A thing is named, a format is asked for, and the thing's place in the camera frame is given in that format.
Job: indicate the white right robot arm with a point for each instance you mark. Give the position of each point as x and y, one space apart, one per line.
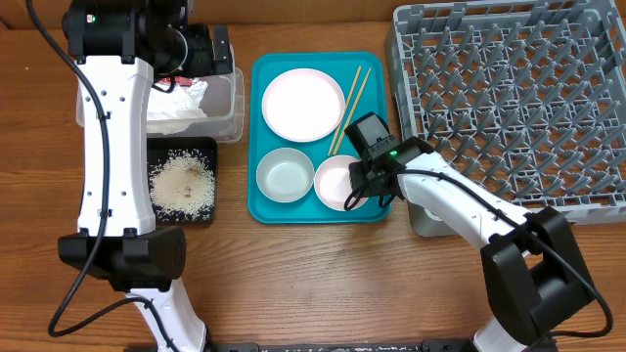
534 272

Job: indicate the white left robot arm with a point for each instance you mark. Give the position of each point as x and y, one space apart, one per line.
118 50

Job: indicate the grey-green bowl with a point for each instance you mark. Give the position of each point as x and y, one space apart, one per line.
285 175

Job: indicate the white rice pile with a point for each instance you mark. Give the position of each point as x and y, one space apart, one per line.
182 187

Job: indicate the teal plastic tray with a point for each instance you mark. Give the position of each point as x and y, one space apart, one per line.
341 66

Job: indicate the grey dishwasher rack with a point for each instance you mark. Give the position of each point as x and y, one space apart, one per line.
526 98

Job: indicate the red snack wrapper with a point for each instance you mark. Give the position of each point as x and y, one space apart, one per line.
179 81

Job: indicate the white napkin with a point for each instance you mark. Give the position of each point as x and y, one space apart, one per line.
174 112

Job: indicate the right wooden chopstick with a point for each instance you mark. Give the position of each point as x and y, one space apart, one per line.
348 119

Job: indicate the clear plastic bin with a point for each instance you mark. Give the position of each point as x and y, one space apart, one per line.
220 102

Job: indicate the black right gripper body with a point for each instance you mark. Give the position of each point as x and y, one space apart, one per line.
361 184

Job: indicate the pink round plate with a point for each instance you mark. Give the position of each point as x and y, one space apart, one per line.
302 105

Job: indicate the black plastic tray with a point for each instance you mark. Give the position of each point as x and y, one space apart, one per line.
158 147

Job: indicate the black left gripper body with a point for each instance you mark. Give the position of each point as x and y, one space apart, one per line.
200 59

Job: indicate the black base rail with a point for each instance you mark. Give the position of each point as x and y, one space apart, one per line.
429 345

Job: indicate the pink small bowl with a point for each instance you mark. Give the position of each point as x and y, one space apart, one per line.
332 181

